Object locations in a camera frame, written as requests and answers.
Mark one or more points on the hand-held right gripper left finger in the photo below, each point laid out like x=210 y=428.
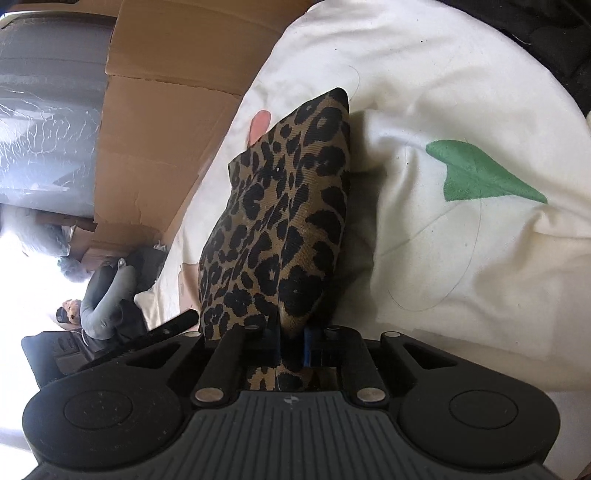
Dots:
x=276 y=344

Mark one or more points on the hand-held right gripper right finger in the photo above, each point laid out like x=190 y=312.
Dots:
x=308 y=348

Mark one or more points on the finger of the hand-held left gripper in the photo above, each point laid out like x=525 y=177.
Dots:
x=175 y=322

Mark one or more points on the leopard print garment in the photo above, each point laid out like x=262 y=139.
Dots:
x=277 y=207

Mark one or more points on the brown cardboard sheet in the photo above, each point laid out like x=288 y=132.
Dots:
x=152 y=138

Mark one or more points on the clear plastic wrap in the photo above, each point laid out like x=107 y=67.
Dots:
x=46 y=115

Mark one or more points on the white bear print bed sheet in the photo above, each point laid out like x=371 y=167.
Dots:
x=438 y=92

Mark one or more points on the black garment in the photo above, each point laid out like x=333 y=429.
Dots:
x=554 y=37

